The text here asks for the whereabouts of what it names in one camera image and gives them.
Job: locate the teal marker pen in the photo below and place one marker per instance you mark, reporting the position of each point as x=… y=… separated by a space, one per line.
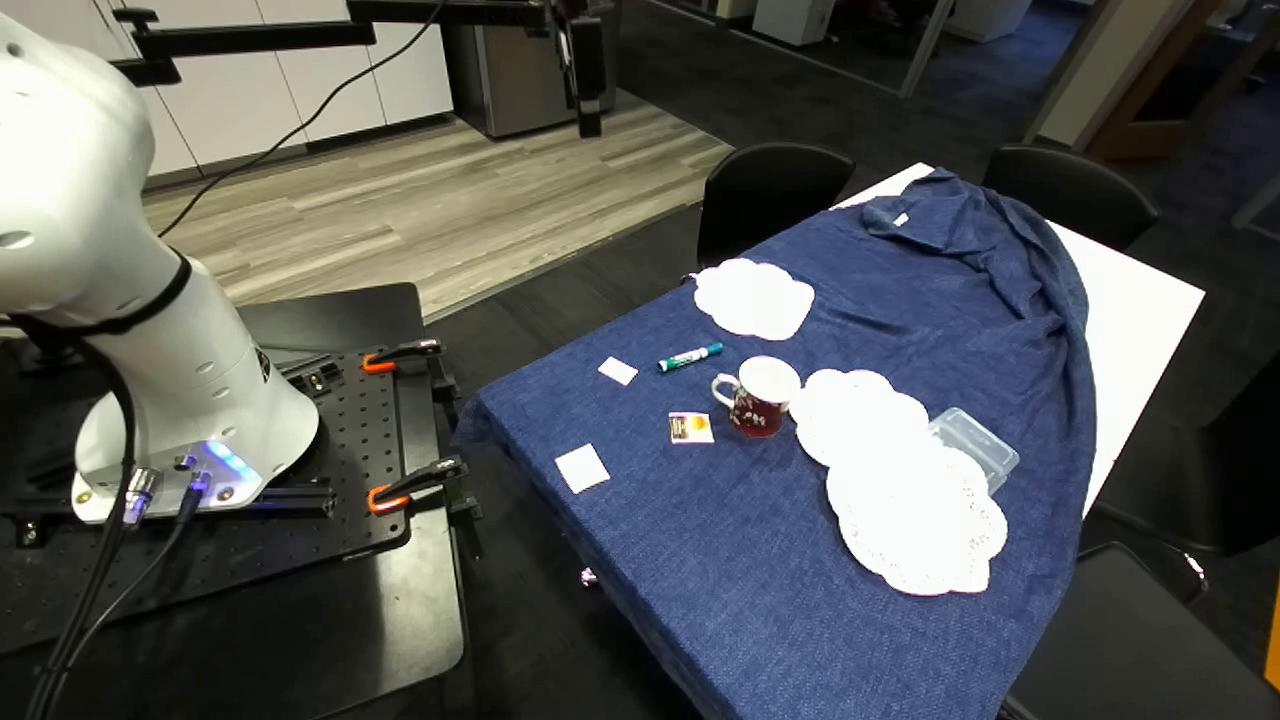
x=688 y=356

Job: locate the yellow picture card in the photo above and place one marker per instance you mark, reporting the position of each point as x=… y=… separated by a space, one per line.
x=688 y=426

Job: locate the large white paper doily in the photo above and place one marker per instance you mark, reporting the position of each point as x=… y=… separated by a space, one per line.
x=923 y=512

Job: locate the black chair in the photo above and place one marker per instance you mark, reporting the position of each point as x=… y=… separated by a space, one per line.
x=1134 y=655
x=766 y=193
x=1153 y=544
x=1073 y=187

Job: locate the white table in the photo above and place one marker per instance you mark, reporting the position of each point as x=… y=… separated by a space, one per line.
x=1134 y=332

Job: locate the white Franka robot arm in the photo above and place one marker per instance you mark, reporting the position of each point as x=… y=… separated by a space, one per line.
x=147 y=361

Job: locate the pale square paper note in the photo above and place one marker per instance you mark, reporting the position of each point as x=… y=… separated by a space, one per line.
x=581 y=469

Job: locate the blue cloth table cover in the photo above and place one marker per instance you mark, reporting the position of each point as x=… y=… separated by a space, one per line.
x=744 y=574

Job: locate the black robot cart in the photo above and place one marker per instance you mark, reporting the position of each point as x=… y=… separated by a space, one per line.
x=334 y=640

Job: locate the white cabinet front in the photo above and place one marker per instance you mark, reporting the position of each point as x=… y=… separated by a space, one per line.
x=266 y=100

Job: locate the medium white paper doily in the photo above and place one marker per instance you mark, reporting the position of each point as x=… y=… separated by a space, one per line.
x=861 y=415

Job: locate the small white paper doily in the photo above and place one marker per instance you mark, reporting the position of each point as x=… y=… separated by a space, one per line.
x=754 y=299

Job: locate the grey metal cabinet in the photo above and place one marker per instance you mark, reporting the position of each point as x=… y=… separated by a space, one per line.
x=513 y=81

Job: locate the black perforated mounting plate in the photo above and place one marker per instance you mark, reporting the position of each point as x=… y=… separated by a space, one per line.
x=355 y=445

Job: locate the small white card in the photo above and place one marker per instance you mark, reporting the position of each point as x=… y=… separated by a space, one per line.
x=618 y=368

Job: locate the maroon glass mug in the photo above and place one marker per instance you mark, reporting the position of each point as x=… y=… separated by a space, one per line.
x=762 y=398

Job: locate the black horizontal camera boom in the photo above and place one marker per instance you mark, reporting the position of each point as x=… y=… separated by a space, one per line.
x=253 y=39

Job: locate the orange black clamp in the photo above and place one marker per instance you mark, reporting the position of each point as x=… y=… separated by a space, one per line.
x=401 y=356
x=401 y=493

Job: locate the black vertical stand post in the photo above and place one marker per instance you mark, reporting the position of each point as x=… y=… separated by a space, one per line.
x=590 y=81

